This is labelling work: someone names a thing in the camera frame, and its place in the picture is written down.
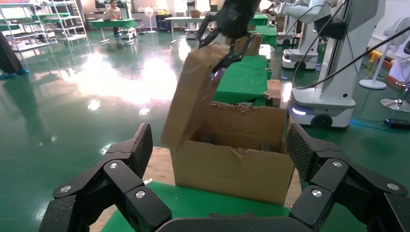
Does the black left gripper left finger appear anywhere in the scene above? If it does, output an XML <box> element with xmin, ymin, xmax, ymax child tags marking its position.
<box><xmin>38</xmin><ymin>123</ymin><xmax>174</xmax><ymax>232</ymax></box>

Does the chrome stool base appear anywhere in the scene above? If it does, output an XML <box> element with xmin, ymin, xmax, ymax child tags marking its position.
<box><xmin>380</xmin><ymin>81</ymin><xmax>410</xmax><ymax>113</ymax></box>

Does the white long table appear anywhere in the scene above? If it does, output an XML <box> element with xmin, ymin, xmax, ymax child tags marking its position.
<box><xmin>165</xmin><ymin>16</ymin><xmax>219</xmax><ymax>44</ymax></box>

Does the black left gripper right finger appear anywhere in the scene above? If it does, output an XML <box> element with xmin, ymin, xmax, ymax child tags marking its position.
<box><xmin>286</xmin><ymin>121</ymin><xmax>410</xmax><ymax>232</ymax></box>

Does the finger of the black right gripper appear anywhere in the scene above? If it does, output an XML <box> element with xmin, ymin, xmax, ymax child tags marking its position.
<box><xmin>211</xmin><ymin>33</ymin><xmax>255</xmax><ymax>79</ymax></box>
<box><xmin>196</xmin><ymin>13</ymin><xmax>221</xmax><ymax>49</ymax></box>

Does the seated person in tan shirt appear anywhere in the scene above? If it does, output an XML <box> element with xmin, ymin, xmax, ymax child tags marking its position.
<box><xmin>106</xmin><ymin>0</ymin><xmax>123</xmax><ymax>36</ymax></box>

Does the black power adapter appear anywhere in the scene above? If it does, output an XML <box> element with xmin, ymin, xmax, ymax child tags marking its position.
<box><xmin>384</xmin><ymin>118</ymin><xmax>410</xmax><ymax>131</ymax></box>

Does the white metal shelving rack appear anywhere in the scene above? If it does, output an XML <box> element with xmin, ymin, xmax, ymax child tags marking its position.
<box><xmin>0</xmin><ymin>1</ymin><xmax>52</xmax><ymax>53</ymax></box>
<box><xmin>48</xmin><ymin>0</ymin><xmax>88</xmax><ymax>42</ymax></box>

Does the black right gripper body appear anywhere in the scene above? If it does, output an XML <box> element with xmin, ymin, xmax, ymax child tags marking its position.
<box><xmin>215</xmin><ymin>0</ymin><xmax>262</xmax><ymax>39</ymax></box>

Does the white wheeled robot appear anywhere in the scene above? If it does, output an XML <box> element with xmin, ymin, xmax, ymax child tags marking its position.
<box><xmin>272</xmin><ymin>0</ymin><xmax>332</xmax><ymax>71</ymax></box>
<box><xmin>286</xmin><ymin>0</ymin><xmax>387</xmax><ymax>130</ymax></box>

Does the white standing fan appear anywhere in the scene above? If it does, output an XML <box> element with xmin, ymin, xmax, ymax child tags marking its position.
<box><xmin>358</xmin><ymin>17</ymin><xmax>410</xmax><ymax>90</ymax></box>
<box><xmin>143</xmin><ymin>7</ymin><xmax>158</xmax><ymax>34</ymax></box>

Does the large open cardboard carton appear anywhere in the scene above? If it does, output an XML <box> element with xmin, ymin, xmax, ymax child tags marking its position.
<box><xmin>170</xmin><ymin>101</ymin><xmax>295</xmax><ymax>206</ymax></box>

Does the person with blue shoe covers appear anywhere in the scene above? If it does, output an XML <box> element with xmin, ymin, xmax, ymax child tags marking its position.
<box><xmin>0</xmin><ymin>32</ymin><xmax>30</xmax><ymax>81</ymax></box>

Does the green table cloth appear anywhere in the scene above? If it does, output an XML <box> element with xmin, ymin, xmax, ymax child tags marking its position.
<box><xmin>90</xmin><ymin>18</ymin><xmax>138</xmax><ymax>30</ymax></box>
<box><xmin>248</xmin><ymin>14</ymin><xmax>269</xmax><ymax>27</ymax></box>
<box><xmin>247</xmin><ymin>25</ymin><xmax>278</xmax><ymax>49</ymax></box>
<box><xmin>101</xmin><ymin>181</ymin><xmax>291</xmax><ymax>232</ymax></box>
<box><xmin>213</xmin><ymin>55</ymin><xmax>272</xmax><ymax>107</ymax></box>

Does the black hanging cable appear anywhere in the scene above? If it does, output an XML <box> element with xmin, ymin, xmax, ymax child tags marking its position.
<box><xmin>292</xmin><ymin>25</ymin><xmax>410</xmax><ymax>90</ymax></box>

